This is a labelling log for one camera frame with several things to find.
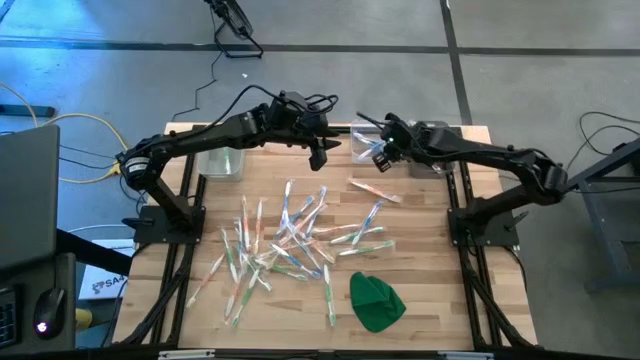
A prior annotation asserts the clear plastic bin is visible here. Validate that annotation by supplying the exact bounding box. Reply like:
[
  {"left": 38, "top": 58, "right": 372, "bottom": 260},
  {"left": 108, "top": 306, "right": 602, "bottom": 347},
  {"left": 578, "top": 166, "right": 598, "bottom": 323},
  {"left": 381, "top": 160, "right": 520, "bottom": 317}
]
[{"left": 349, "top": 118, "right": 411, "bottom": 165}]

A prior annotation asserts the green cloth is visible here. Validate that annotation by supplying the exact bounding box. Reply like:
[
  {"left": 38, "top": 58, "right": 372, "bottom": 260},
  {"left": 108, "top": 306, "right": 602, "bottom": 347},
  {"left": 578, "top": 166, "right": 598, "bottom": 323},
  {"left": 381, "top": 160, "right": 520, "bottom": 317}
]
[{"left": 348, "top": 271, "right": 407, "bottom": 334}]

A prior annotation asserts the white printed cardboard box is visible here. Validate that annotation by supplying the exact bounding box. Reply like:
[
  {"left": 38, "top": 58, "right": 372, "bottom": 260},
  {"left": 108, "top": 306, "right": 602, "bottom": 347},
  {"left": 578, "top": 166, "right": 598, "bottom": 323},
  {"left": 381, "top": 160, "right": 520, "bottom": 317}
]
[{"left": 77, "top": 238, "right": 135, "bottom": 301}]

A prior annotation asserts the silver bracket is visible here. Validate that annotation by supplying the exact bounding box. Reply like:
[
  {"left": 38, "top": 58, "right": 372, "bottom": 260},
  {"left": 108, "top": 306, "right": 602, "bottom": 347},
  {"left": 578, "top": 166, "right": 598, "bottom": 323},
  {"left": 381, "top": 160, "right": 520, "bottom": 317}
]
[
  {"left": 437, "top": 351, "right": 495, "bottom": 360},
  {"left": 157, "top": 349, "right": 217, "bottom": 360}
]

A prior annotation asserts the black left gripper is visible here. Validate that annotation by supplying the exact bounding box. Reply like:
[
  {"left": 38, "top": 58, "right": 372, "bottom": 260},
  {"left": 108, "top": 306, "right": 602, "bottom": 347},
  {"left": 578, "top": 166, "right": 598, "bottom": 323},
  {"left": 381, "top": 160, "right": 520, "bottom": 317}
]
[{"left": 297, "top": 112, "right": 343, "bottom": 172}]

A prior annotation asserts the black computer mouse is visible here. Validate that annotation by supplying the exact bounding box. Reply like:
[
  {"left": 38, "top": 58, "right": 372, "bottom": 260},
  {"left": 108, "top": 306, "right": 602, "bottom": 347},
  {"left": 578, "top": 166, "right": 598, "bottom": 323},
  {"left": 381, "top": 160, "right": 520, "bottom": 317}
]
[{"left": 32, "top": 287, "right": 67, "bottom": 342}]

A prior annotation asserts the black floor cable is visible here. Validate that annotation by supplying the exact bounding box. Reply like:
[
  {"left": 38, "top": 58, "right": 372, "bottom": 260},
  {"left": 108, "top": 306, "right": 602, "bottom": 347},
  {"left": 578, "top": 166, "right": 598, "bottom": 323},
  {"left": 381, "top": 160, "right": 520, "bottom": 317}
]
[
  {"left": 559, "top": 110, "right": 640, "bottom": 187},
  {"left": 171, "top": 49, "right": 225, "bottom": 124}
]

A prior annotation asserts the yellow cable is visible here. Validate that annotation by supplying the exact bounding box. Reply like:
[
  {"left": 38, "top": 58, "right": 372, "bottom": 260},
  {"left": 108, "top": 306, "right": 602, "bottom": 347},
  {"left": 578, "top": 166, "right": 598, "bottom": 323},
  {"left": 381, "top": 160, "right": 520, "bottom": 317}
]
[{"left": 0, "top": 81, "right": 132, "bottom": 185}]

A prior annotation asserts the smoky grey plastic bin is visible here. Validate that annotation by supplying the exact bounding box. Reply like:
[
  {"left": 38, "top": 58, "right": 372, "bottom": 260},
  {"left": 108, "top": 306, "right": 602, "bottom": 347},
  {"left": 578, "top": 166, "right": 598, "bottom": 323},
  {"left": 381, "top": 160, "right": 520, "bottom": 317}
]
[{"left": 408, "top": 119, "right": 457, "bottom": 180}]

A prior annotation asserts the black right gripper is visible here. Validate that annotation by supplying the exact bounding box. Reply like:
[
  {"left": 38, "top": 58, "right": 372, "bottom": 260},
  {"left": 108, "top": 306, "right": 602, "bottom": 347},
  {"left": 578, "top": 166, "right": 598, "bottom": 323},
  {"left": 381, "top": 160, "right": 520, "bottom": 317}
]
[{"left": 355, "top": 111, "right": 419, "bottom": 174}]

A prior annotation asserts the grey metal table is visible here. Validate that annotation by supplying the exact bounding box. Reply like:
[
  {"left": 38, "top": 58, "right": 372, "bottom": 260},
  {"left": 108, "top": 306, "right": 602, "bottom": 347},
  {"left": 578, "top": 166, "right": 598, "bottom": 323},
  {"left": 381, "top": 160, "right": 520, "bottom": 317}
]
[{"left": 552, "top": 137, "right": 640, "bottom": 294}]

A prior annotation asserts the frosted white plastic bin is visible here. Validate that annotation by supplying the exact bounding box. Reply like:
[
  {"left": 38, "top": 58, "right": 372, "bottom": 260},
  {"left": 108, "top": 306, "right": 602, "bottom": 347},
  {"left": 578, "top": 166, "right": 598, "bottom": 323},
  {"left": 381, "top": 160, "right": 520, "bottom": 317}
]
[{"left": 196, "top": 144, "right": 247, "bottom": 183}]

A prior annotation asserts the dark operator desk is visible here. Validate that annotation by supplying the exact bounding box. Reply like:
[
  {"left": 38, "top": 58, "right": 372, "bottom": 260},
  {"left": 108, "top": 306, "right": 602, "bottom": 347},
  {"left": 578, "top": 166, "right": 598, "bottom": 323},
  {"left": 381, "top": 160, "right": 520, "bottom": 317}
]
[{"left": 0, "top": 252, "right": 77, "bottom": 354}]

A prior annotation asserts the black diagonal stand bar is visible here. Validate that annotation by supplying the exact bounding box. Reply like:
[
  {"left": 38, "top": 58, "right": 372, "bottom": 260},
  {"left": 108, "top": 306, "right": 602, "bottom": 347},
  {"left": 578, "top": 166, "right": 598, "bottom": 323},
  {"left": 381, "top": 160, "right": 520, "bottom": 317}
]
[{"left": 54, "top": 228, "right": 134, "bottom": 277}]

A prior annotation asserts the dark grey monitor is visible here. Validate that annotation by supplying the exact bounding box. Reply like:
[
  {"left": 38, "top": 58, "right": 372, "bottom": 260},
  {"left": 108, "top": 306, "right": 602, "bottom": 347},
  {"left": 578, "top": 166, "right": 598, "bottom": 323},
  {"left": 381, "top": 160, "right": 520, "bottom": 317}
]
[{"left": 0, "top": 124, "right": 61, "bottom": 274}]

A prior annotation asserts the black table frame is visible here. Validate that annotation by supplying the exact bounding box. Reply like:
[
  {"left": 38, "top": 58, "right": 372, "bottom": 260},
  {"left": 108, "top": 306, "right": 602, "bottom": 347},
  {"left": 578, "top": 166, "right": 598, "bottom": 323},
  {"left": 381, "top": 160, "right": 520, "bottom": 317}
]
[{"left": 112, "top": 122, "right": 539, "bottom": 351}]

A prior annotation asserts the black floor bar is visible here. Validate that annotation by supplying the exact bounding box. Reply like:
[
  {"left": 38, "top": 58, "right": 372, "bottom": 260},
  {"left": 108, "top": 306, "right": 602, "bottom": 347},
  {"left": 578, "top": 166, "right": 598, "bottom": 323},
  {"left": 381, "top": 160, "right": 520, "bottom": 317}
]
[{"left": 0, "top": 103, "right": 56, "bottom": 119}]

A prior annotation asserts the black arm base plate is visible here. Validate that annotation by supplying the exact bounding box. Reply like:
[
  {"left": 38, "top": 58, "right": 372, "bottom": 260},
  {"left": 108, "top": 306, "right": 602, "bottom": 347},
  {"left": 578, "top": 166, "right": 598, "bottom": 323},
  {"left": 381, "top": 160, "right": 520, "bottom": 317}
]
[
  {"left": 447, "top": 207, "right": 530, "bottom": 247},
  {"left": 122, "top": 204, "right": 207, "bottom": 246}
]

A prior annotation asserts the backlit keyboard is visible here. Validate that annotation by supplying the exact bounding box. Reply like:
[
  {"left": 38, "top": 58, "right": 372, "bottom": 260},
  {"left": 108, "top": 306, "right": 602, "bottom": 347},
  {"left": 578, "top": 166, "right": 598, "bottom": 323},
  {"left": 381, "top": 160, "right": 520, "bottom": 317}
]
[{"left": 0, "top": 284, "right": 22, "bottom": 350}]

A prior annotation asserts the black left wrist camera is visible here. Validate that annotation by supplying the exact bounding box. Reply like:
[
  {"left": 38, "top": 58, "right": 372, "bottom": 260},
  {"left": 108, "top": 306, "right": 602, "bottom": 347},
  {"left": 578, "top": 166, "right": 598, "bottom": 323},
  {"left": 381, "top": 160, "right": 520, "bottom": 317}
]
[{"left": 272, "top": 91, "right": 309, "bottom": 121}]

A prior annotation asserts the orange toothbrush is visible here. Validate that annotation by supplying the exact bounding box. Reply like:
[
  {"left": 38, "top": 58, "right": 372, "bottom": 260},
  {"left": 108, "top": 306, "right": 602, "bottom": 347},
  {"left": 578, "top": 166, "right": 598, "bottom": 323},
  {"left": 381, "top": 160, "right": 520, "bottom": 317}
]
[
  {"left": 223, "top": 273, "right": 247, "bottom": 321},
  {"left": 284, "top": 202, "right": 326, "bottom": 247},
  {"left": 240, "top": 195, "right": 251, "bottom": 252},
  {"left": 185, "top": 253, "right": 227, "bottom": 309},
  {"left": 347, "top": 177, "right": 403, "bottom": 205},
  {"left": 309, "top": 222, "right": 362, "bottom": 236},
  {"left": 253, "top": 198, "right": 265, "bottom": 255},
  {"left": 299, "top": 238, "right": 337, "bottom": 265}
]

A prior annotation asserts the yellow plug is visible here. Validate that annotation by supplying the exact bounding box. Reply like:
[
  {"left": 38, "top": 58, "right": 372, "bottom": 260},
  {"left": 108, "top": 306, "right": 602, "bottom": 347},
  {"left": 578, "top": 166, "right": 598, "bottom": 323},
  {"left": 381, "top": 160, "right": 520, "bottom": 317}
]
[{"left": 74, "top": 307, "right": 101, "bottom": 332}]

